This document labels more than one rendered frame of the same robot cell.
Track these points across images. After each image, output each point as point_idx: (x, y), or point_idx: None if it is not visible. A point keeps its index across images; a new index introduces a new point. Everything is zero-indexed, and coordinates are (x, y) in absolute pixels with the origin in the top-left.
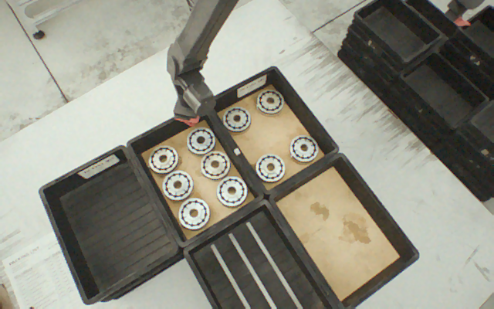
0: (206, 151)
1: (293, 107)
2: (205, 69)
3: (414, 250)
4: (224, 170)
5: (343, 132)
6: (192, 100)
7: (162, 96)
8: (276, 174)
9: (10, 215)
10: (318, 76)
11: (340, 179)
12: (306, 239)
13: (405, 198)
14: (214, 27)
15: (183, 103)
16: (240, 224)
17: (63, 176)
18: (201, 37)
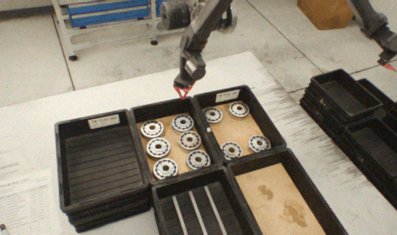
0: (185, 129)
1: (255, 116)
2: (194, 87)
3: (345, 233)
4: (195, 145)
5: (292, 149)
6: (190, 66)
7: (159, 98)
8: (235, 156)
9: (15, 151)
10: (277, 108)
11: (285, 173)
12: (251, 210)
13: (342, 210)
14: (219, 10)
15: (182, 75)
16: (199, 187)
17: (77, 119)
18: (209, 17)
